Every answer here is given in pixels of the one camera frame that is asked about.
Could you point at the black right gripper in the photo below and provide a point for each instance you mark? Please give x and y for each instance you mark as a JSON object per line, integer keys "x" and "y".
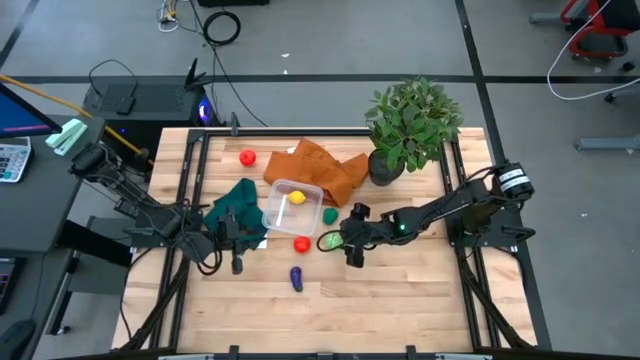
{"x": 362, "y": 233}

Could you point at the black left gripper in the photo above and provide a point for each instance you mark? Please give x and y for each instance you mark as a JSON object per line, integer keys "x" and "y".
{"x": 232, "y": 235}

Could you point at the light green toy fruit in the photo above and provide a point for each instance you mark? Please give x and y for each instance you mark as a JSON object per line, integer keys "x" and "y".
{"x": 333, "y": 241}

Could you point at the dark green toy pepper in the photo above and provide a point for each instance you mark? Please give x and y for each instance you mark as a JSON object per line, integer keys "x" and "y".
{"x": 330, "y": 216}

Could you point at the red toy tomato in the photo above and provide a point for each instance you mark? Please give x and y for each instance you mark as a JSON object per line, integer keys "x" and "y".
{"x": 247, "y": 157}
{"x": 302, "y": 244}

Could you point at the yellow toy lemon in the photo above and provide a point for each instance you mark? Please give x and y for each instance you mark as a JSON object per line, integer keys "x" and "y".
{"x": 297, "y": 197}

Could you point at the purple toy eggplant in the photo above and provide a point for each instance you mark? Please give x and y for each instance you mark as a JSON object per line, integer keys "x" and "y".
{"x": 297, "y": 280}

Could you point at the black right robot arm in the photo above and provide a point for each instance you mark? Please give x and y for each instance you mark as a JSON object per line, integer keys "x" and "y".
{"x": 440, "y": 207}

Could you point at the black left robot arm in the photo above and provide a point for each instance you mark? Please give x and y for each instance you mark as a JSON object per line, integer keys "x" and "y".
{"x": 160, "y": 220}

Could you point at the clear plastic tupperware container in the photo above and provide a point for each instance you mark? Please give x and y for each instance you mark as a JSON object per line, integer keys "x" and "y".
{"x": 272, "y": 220}

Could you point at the white paper sheet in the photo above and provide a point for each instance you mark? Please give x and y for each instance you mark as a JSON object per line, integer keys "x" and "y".
{"x": 263, "y": 243}

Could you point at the dark green cloth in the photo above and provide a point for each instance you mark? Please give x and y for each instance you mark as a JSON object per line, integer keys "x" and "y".
{"x": 240, "y": 197}

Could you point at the black plant pot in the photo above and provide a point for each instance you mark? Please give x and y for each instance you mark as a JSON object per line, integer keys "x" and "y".
{"x": 381, "y": 172}

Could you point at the orange cloth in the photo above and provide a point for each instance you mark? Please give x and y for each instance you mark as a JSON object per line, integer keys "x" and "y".
{"x": 310, "y": 167}

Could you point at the green leafy plant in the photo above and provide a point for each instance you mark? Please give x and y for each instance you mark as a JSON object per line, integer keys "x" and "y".
{"x": 412, "y": 120}

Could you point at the black computer tower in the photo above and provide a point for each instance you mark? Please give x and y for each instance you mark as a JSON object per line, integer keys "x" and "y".
{"x": 150, "y": 100}

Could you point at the black wifi antenna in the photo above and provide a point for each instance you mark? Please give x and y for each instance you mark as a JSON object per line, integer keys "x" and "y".
{"x": 194, "y": 75}

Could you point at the mint green stapler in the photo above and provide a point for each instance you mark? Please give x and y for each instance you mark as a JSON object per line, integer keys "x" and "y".
{"x": 67, "y": 136}

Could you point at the black desk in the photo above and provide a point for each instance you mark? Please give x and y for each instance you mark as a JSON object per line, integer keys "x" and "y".
{"x": 40, "y": 210}

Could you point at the grey desk calculator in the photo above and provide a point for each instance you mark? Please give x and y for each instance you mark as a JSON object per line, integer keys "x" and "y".
{"x": 12, "y": 160}

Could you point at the black computer mouse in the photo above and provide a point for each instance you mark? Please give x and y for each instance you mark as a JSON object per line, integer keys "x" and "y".
{"x": 15, "y": 340}

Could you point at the computer monitor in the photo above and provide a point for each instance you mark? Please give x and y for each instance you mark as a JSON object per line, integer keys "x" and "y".
{"x": 20, "y": 115}

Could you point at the grey floor bar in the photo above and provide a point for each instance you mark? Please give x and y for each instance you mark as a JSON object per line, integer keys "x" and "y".
{"x": 610, "y": 144}

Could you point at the red and black chair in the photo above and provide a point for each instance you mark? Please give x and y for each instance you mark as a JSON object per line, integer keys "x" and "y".
{"x": 600, "y": 30}

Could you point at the black aluminium table frame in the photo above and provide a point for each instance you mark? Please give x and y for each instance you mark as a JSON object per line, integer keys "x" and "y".
{"x": 192, "y": 170}

